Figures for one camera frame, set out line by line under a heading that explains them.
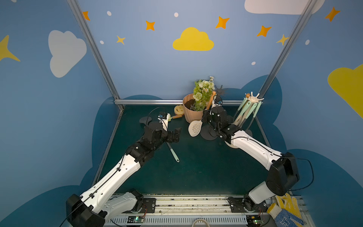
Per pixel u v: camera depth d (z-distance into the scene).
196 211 0.74
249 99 0.71
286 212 0.72
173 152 0.94
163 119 0.61
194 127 0.93
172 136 0.64
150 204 0.75
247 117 0.75
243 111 0.75
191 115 1.01
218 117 0.61
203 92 0.92
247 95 0.72
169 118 0.65
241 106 0.76
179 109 1.16
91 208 0.38
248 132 0.88
